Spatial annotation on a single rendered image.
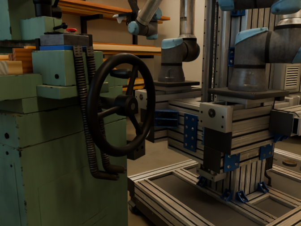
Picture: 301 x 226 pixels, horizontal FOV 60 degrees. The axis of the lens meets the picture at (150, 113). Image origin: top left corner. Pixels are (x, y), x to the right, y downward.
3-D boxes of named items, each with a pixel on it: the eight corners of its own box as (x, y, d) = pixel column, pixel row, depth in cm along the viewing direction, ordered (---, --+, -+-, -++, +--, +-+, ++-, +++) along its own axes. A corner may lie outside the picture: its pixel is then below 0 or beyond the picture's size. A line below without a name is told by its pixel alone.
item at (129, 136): (135, 160, 104) (134, 141, 103) (111, 154, 111) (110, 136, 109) (146, 154, 111) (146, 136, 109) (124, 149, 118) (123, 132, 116)
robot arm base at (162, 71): (173, 79, 155) (174, 62, 153) (190, 81, 143) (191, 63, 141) (152, 80, 147) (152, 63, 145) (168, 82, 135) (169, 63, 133)
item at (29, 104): (23, 114, 67) (21, 98, 66) (-17, 106, 78) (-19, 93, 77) (122, 96, 99) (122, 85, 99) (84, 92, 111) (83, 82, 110)
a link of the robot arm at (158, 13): (154, 19, 159) (154, 5, 157) (141, 21, 166) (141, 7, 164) (162, 21, 164) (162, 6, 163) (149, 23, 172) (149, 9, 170)
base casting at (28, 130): (17, 150, 67) (14, 115, 65) (-69, 121, 97) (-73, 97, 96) (126, 118, 103) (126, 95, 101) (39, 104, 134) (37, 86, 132)
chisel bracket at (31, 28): (46, 44, 83) (44, 15, 81) (20, 45, 90) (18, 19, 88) (65, 45, 89) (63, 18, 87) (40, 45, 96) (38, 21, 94)
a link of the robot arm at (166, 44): (156, 63, 143) (156, 37, 140) (171, 63, 153) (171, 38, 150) (173, 63, 135) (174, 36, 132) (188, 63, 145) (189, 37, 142)
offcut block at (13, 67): (14, 73, 69) (12, 60, 68) (23, 74, 67) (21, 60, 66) (-1, 74, 65) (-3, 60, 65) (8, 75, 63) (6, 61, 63)
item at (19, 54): (17, 73, 71) (14, 48, 70) (14, 73, 72) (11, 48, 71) (85, 70, 91) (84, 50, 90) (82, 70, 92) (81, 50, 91)
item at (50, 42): (63, 49, 65) (62, 26, 64) (37, 50, 71) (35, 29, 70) (101, 51, 75) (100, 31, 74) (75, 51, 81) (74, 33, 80)
